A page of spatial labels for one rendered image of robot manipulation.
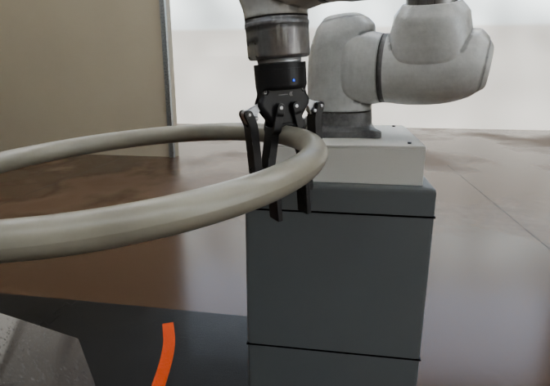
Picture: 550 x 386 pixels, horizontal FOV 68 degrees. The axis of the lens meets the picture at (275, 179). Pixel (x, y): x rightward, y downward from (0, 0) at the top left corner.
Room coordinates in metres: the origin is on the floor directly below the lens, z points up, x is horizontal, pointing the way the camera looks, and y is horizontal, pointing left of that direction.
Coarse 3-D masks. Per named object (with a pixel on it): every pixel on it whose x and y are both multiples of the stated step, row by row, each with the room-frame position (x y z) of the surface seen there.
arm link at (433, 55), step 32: (416, 0) 0.87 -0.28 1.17; (448, 0) 0.85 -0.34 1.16; (416, 32) 0.85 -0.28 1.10; (448, 32) 0.83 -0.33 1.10; (480, 32) 0.85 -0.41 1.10; (384, 64) 0.89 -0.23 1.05; (416, 64) 0.86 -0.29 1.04; (448, 64) 0.84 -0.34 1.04; (480, 64) 0.83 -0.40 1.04; (384, 96) 0.92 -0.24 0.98; (416, 96) 0.89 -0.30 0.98; (448, 96) 0.86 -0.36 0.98
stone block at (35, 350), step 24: (0, 336) 0.44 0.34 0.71; (24, 336) 0.48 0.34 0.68; (48, 336) 0.53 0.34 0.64; (0, 360) 0.40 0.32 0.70; (24, 360) 0.44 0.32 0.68; (48, 360) 0.49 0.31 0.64; (72, 360) 0.54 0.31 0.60; (0, 384) 0.37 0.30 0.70; (24, 384) 0.40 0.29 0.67; (48, 384) 0.44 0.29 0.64; (72, 384) 0.49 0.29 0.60
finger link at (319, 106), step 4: (316, 104) 0.63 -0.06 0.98; (320, 104) 0.63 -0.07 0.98; (316, 108) 0.63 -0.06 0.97; (320, 108) 0.63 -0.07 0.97; (316, 112) 0.63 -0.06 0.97; (320, 112) 0.63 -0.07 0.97; (308, 116) 0.64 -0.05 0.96; (312, 116) 0.63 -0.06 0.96; (316, 116) 0.63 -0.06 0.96; (320, 116) 0.63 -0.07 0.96; (308, 120) 0.64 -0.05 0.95; (312, 120) 0.63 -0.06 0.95; (316, 120) 0.62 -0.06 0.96; (320, 120) 0.63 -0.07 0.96; (308, 124) 0.64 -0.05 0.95; (312, 124) 0.63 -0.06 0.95; (316, 124) 0.62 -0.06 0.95; (320, 124) 0.63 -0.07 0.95; (308, 128) 0.64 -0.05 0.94; (312, 128) 0.63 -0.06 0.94; (316, 128) 0.62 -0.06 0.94; (320, 128) 0.63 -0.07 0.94; (316, 132) 0.62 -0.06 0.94; (320, 132) 0.63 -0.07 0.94; (320, 136) 0.63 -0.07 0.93
